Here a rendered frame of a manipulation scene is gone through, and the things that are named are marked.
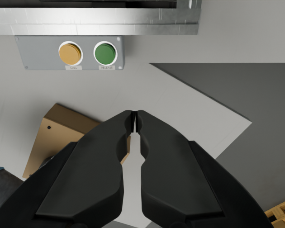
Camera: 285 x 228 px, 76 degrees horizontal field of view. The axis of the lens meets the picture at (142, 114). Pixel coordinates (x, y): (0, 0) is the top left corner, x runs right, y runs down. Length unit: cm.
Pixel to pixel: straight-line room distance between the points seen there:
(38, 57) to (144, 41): 24
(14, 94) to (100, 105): 24
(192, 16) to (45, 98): 44
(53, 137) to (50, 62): 21
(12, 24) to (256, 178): 237
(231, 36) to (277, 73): 124
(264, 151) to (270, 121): 36
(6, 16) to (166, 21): 30
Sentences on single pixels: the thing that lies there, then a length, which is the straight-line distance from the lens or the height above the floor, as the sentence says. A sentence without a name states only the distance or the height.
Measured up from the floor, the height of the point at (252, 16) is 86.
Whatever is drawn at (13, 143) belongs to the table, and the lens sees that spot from 75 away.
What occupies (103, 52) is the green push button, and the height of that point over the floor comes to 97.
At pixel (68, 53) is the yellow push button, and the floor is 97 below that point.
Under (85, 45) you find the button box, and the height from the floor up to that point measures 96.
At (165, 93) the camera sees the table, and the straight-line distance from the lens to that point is 53.
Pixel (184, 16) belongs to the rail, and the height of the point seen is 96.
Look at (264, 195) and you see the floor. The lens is 272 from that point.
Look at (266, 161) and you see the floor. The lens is 229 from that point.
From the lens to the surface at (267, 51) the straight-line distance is 59.
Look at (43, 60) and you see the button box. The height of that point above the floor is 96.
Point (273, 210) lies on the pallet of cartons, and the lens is 297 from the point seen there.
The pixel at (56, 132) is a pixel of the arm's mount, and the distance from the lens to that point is 54.
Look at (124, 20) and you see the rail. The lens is 39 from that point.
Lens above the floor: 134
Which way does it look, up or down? 60 degrees down
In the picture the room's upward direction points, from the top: 178 degrees clockwise
